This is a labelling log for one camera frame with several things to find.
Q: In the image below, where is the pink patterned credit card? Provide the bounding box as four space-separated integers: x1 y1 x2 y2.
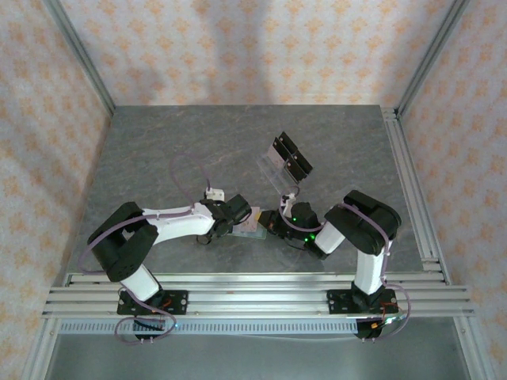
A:
239 205 261 234

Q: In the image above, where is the clear acrylic black card holder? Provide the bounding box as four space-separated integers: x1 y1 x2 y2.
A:
255 131 314 190

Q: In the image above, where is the black right controller board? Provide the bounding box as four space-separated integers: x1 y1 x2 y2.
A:
353 315 399 342

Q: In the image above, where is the black controller board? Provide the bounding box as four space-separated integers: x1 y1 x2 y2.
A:
353 315 399 342
132 317 166 342

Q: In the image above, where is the grey metal panel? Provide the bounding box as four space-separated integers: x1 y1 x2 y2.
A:
45 334 472 380

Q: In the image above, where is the black left controller board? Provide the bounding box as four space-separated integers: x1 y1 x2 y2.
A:
132 317 166 342

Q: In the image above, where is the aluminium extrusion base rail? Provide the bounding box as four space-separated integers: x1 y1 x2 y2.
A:
41 272 476 318

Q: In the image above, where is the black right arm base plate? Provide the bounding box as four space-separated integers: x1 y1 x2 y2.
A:
327 288 398 316

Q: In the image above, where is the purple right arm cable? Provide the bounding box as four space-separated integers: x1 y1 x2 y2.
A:
276 193 396 287

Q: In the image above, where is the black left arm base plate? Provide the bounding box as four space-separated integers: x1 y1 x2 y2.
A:
117 290 189 317

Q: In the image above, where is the grey slotted cable duct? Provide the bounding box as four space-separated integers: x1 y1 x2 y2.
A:
59 319 360 336

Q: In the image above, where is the aluminium extrusion side rail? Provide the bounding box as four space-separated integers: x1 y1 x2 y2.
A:
382 110 452 286

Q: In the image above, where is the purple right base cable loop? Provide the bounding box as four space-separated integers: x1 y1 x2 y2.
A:
362 283 411 344

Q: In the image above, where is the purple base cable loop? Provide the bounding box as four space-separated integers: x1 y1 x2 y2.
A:
113 306 179 346
362 283 411 344

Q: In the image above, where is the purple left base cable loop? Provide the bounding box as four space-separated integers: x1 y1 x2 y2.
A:
113 306 179 346

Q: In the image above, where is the aluminium frame post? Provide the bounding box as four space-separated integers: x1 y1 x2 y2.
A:
395 0 472 118
41 0 116 118

